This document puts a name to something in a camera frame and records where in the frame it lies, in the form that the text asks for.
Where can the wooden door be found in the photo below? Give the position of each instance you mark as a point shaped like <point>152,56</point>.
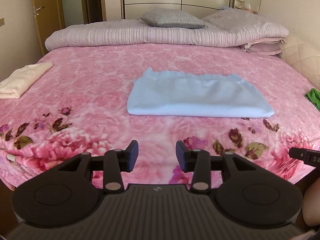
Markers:
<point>48,18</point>

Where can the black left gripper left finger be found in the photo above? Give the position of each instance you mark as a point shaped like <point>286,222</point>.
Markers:
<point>111,164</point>

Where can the person's right hand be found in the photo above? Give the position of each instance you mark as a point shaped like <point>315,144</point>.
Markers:
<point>311,205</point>

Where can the pale blue cloth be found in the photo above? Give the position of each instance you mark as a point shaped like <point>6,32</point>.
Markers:
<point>226,8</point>

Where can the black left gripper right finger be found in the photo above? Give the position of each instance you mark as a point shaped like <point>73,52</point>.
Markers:
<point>201,164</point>

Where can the light blue sweatshirt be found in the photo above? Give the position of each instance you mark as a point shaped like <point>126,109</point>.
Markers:
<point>183,94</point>

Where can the stacked pink pillows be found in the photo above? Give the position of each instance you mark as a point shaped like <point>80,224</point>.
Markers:
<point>264,46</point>

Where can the pink floral blanket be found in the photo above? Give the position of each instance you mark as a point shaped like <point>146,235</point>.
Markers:
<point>79,105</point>

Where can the cream quilted headboard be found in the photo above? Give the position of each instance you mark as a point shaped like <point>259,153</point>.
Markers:
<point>302,57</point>

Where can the green garment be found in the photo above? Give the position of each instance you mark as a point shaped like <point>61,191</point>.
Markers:
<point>314,97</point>

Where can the grey checked pillow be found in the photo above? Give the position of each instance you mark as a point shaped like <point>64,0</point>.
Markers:
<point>171,18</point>

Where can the striped mauve duvet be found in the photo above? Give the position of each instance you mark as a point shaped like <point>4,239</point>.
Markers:
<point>222,29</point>

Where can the folded cream garment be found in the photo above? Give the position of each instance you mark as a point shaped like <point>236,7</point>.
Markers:
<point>21,79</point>

